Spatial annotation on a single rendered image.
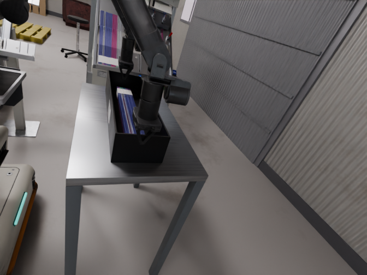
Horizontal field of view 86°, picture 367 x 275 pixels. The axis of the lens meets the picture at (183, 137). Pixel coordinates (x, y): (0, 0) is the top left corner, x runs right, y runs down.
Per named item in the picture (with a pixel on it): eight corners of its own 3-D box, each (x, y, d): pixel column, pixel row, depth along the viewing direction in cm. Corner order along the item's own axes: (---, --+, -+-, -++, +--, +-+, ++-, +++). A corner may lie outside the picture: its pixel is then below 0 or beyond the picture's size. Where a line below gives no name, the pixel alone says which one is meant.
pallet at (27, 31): (5, 22, 427) (4, 16, 421) (51, 33, 467) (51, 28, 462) (-17, 33, 336) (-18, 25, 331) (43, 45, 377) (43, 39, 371)
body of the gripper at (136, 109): (153, 113, 63) (158, 92, 59) (160, 131, 55) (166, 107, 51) (132, 112, 60) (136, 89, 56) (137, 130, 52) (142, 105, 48)
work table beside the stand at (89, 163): (64, 300, 91) (65, 178, 52) (76, 186, 144) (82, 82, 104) (156, 277, 111) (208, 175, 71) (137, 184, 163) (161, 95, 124)
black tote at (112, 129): (105, 90, 104) (107, 69, 99) (137, 95, 112) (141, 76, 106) (110, 162, 61) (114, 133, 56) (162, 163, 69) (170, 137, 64)
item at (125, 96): (116, 92, 104) (117, 86, 102) (129, 94, 107) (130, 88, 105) (126, 153, 66) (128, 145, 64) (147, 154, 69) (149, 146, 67)
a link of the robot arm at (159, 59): (149, 51, 53) (154, 51, 45) (189, 61, 57) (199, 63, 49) (143, 94, 57) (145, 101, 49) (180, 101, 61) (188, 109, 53)
